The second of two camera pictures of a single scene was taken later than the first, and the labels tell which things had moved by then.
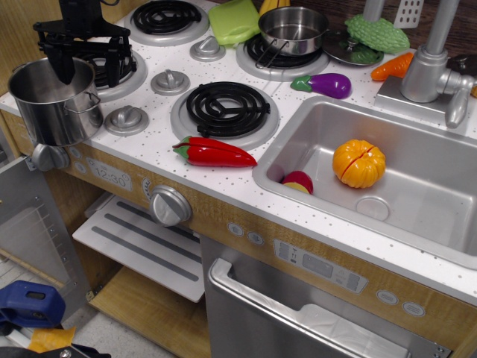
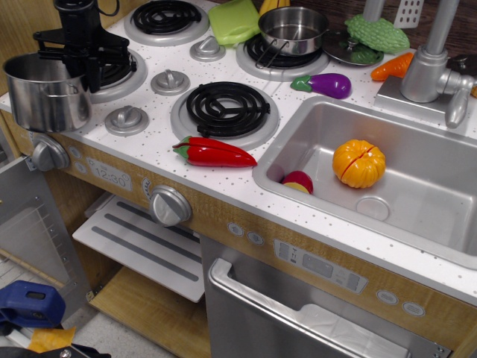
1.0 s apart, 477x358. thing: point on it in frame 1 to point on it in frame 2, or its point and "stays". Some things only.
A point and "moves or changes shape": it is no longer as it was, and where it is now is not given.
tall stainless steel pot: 54,112 moves or changes shape
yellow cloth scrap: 45,339 stays
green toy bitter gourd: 381,36 stays
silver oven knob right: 169,206 stays
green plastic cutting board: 232,21 stays
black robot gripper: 82,28 to 80,42
